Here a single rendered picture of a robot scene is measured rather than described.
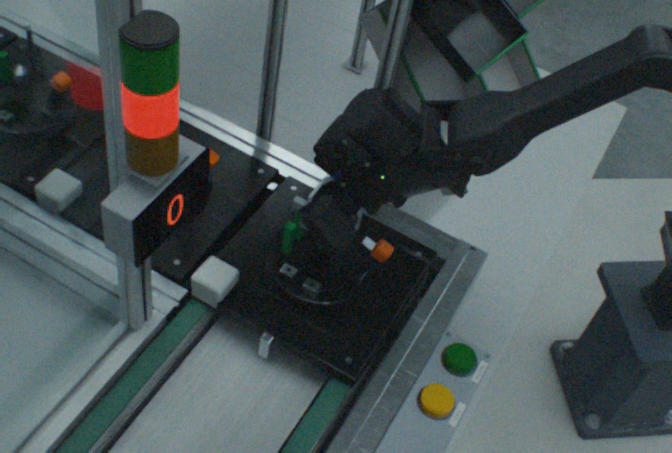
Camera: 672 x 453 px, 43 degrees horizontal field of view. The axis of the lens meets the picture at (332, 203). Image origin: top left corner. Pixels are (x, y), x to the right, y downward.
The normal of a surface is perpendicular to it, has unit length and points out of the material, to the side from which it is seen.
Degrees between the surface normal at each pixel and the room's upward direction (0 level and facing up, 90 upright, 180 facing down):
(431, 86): 45
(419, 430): 0
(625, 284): 0
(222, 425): 0
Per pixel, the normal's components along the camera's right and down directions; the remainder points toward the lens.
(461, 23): 0.45, -0.36
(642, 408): 0.13, 0.75
